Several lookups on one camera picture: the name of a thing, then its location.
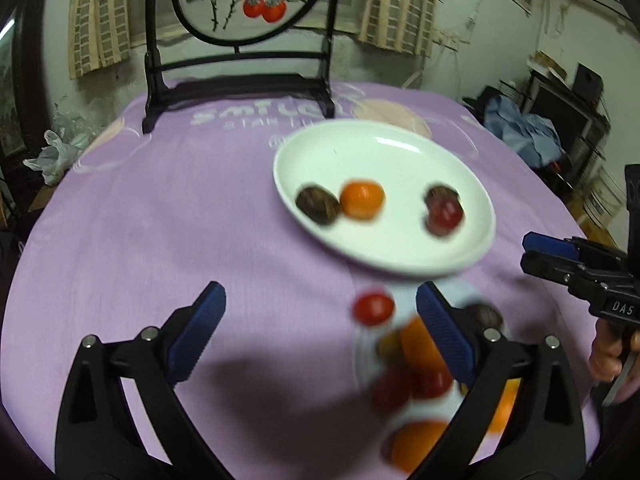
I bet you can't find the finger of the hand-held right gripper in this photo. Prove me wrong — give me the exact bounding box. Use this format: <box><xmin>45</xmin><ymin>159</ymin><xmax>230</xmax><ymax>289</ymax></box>
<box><xmin>522</xmin><ymin>232</ymin><xmax>583</xmax><ymax>261</ymax></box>
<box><xmin>520</xmin><ymin>251</ymin><xmax>601</xmax><ymax>293</ymax></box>

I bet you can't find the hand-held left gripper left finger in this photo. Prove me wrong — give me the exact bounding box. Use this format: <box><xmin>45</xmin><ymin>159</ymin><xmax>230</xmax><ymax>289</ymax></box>
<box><xmin>54</xmin><ymin>281</ymin><xmax>228</xmax><ymax>480</ymax></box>

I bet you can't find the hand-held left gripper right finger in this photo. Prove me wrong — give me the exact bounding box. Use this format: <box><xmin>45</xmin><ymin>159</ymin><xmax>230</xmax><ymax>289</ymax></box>
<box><xmin>410</xmin><ymin>281</ymin><xmax>588</xmax><ymax>480</ymax></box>

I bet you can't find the tangerine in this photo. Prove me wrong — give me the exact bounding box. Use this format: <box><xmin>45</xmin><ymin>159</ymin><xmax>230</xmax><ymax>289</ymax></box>
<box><xmin>340</xmin><ymin>180</ymin><xmax>386</xmax><ymax>221</ymax></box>
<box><xmin>390</xmin><ymin>421</ymin><xmax>451</xmax><ymax>475</ymax></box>
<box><xmin>487</xmin><ymin>379</ymin><xmax>521</xmax><ymax>435</ymax></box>
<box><xmin>400</xmin><ymin>316</ymin><xmax>446</xmax><ymax>371</ymax></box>

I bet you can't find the dark brown water chestnut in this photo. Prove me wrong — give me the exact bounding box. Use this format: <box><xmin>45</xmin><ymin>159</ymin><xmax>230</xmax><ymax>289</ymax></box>
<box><xmin>424</xmin><ymin>185</ymin><xmax>460</xmax><ymax>208</ymax></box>
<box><xmin>465</xmin><ymin>304</ymin><xmax>503</xmax><ymax>333</ymax></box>
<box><xmin>295</xmin><ymin>185</ymin><xmax>342</xmax><ymax>223</ymax></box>

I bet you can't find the small red cherry tomato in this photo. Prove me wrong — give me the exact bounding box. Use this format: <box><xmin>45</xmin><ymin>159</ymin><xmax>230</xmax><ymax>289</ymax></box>
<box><xmin>412</xmin><ymin>367</ymin><xmax>455</xmax><ymax>400</ymax></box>
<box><xmin>370</xmin><ymin>367</ymin><xmax>413</xmax><ymax>413</ymax></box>
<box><xmin>352</xmin><ymin>292</ymin><xmax>396</xmax><ymax>326</ymax></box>

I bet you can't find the olive brown round fruit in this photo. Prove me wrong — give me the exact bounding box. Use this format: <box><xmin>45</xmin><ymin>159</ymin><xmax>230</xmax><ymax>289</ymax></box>
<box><xmin>376</xmin><ymin>332</ymin><xmax>405</xmax><ymax>361</ymax></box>

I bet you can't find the large dark red tomato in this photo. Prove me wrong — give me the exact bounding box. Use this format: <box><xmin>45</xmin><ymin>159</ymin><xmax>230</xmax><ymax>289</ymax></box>
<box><xmin>426</xmin><ymin>197</ymin><xmax>466</xmax><ymax>236</ymax></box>

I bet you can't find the white round plate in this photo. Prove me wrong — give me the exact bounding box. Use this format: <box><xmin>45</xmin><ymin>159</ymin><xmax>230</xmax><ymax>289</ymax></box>
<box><xmin>272</xmin><ymin>120</ymin><xmax>497</xmax><ymax>277</ymax></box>

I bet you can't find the person's right hand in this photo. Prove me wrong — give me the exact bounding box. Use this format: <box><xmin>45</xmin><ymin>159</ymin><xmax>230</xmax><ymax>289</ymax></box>
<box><xmin>589</xmin><ymin>319</ymin><xmax>623</xmax><ymax>385</ymax></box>

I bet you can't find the purple printed tablecloth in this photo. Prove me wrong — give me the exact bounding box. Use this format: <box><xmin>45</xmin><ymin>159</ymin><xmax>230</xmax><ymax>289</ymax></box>
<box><xmin>7</xmin><ymin>77</ymin><xmax>601</xmax><ymax>480</ymax></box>

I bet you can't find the blue cloth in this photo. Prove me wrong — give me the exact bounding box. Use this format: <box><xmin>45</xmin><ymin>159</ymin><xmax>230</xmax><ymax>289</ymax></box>
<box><xmin>485</xmin><ymin>95</ymin><xmax>563</xmax><ymax>168</ymax></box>

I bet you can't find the black television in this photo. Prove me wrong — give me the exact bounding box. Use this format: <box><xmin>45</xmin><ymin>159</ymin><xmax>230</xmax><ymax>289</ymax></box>
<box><xmin>530</xmin><ymin>62</ymin><xmax>608</xmax><ymax>136</ymax></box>

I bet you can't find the white plastic bag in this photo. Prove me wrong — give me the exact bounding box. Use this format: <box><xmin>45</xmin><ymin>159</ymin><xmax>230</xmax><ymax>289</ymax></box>
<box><xmin>22</xmin><ymin>130</ymin><xmax>83</xmax><ymax>186</ymax></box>

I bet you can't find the beige checked curtain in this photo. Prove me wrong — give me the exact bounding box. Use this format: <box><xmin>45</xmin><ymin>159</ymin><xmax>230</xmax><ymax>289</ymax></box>
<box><xmin>67</xmin><ymin>0</ymin><xmax>133</xmax><ymax>81</ymax></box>
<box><xmin>357</xmin><ymin>0</ymin><xmax>438</xmax><ymax>56</ymax></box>

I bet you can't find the dark wood framed painting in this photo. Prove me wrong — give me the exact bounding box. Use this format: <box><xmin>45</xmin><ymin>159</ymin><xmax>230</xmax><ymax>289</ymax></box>
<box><xmin>0</xmin><ymin>5</ymin><xmax>36</xmax><ymax>161</ymax></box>

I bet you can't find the round painted table screen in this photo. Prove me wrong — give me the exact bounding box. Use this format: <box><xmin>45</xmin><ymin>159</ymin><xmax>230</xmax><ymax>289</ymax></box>
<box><xmin>141</xmin><ymin>0</ymin><xmax>337</xmax><ymax>135</ymax></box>

